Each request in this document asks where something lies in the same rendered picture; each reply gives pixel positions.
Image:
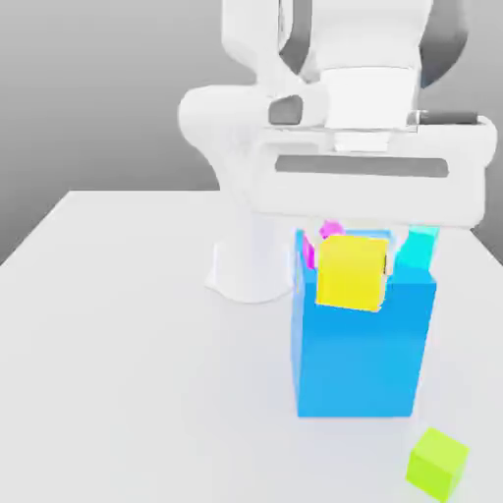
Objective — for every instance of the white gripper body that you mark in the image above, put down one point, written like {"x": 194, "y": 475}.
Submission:
{"x": 361, "y": 196}

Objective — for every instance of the small yellow cube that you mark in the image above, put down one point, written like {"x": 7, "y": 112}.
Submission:
{"x": 349, "y": 271}

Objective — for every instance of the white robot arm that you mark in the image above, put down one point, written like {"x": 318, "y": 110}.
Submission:
{"x": 243, "y": 129}

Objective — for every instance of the small magenta cube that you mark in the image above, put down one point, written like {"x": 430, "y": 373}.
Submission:
{"x": 332, "y": 228}

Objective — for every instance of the small cyan cube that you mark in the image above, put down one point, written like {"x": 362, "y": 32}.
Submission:
{"x": 416, "y": 251}

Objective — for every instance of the small lime green cube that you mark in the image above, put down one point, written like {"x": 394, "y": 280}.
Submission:
{"x": 434, "y": 467}

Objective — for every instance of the large blue box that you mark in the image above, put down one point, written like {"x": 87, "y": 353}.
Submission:
{"x": 353, "y": 361}

